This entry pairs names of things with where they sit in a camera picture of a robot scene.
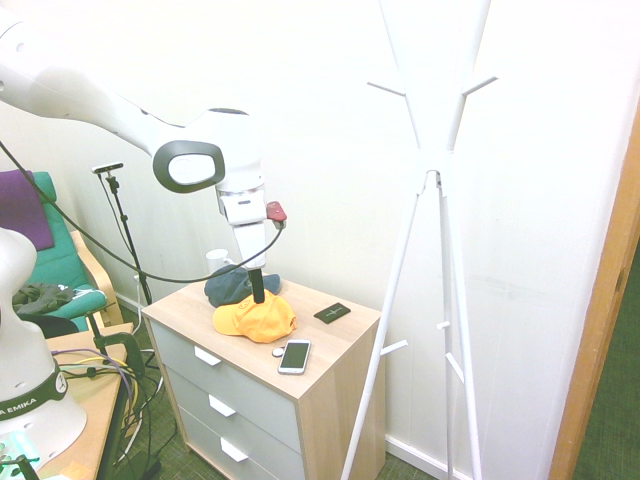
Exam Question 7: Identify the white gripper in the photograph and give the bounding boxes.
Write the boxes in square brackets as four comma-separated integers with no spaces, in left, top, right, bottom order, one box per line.
[219,192,269,305]

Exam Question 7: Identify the yellow smiley cap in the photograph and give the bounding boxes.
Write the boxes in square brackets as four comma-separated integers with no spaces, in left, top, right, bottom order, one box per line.
[212,292,299,345]

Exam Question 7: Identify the dark blue denim cap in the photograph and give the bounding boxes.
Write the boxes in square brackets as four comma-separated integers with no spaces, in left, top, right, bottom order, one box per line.
[203,264,283,309]

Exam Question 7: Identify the white mug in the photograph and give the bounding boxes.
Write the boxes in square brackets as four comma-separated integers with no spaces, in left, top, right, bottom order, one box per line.
[205,248,236,274]

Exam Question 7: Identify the white smartphone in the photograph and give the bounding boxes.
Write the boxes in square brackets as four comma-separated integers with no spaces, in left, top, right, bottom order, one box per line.
[277,338,313,376]

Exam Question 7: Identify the black wallet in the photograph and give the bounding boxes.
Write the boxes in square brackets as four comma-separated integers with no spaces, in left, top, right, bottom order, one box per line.
[313,302,353,324]

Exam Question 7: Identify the grey dresser drawer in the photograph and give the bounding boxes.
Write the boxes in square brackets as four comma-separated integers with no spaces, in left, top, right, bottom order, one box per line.
[176,406,281,480]
[148,318,304,455]
[163,366,306,480]

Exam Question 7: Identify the light wood dresser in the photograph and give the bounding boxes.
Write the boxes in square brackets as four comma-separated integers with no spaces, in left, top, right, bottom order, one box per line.
[141,276,388,480]

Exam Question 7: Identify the black tripod stand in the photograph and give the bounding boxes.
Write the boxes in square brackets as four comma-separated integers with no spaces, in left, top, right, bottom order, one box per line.
[101,172,154,307]

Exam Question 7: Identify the black metal clamp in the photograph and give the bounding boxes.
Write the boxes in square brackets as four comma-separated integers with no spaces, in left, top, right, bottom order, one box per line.
[84,310,147,377]

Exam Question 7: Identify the green wooden armchair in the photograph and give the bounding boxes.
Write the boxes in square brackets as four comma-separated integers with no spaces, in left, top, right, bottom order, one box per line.
[0,170,122,337]

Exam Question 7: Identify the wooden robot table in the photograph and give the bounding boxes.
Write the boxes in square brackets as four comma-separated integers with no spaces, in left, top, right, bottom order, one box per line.
[44,319,137,480]

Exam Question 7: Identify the dark crumpled garment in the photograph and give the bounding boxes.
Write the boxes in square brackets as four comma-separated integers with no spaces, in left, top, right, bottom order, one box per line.
[11,281,77,318]

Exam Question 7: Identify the white coat rack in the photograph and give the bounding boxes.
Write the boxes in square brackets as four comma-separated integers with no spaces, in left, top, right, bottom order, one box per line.
[339,0,500,480]

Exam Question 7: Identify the purple cloth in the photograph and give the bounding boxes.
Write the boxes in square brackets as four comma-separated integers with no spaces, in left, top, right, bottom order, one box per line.
[0,169,56,252]

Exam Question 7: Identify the red wrist camera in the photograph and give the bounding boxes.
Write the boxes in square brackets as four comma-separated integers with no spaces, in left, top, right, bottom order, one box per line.
[265,200,289,232]

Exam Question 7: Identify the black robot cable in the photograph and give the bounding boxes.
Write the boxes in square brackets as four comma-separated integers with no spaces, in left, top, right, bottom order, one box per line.
[0,141,287,285]

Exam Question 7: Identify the purple cable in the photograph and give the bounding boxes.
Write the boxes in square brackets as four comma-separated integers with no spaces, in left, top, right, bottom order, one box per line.
[53,351,140,399]

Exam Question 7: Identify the yellow cable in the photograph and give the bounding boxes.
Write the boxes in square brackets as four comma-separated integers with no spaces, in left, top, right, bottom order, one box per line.
[51,354,140,402]

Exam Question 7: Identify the wooden door frame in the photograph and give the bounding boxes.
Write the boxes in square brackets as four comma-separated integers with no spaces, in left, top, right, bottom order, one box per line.
[548,89,640,480]

